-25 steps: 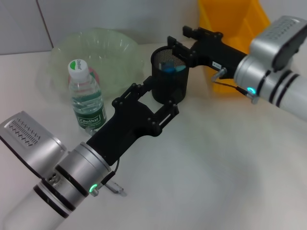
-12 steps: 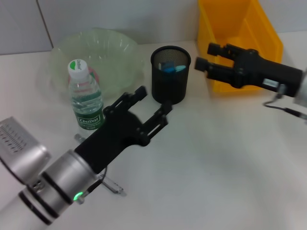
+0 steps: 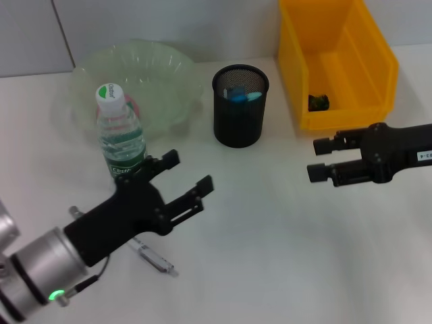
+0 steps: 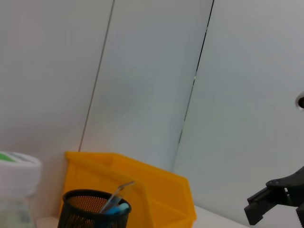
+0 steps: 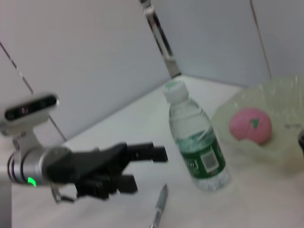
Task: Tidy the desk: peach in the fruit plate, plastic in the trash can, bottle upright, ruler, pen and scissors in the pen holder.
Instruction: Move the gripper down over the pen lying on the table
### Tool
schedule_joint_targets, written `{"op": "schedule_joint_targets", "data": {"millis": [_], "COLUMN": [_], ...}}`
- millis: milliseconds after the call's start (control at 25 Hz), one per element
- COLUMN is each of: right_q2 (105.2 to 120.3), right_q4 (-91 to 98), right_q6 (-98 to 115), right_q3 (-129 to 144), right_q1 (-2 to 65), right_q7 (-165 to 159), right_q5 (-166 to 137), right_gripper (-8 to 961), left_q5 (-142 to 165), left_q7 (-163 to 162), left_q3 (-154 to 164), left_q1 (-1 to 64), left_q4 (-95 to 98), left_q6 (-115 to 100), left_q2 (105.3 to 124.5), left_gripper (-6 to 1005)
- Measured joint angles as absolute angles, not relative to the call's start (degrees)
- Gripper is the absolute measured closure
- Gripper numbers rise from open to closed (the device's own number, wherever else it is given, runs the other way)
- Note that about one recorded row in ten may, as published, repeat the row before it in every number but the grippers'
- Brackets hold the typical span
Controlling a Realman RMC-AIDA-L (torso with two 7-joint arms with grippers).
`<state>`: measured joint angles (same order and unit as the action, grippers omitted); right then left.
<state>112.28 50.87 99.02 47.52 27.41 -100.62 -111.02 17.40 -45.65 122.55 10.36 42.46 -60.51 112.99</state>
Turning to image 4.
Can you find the transparent plastic ruler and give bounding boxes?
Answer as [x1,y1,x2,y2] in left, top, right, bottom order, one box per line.
[98,180,135,214]

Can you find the blue scissors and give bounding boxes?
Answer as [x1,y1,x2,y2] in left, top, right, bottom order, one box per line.
[104,202,130,216]

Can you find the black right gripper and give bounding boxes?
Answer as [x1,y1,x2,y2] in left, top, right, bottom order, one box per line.
[244,165,304,228]

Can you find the clear water bottle green label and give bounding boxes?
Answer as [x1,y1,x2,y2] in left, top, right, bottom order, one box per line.
[0,151,43,228]

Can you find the black mesh pen holder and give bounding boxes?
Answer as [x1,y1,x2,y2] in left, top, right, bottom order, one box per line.
[57,189,132,228]

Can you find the yellow plastic bin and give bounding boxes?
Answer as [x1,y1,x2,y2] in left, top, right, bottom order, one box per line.
[64,151,197,228]

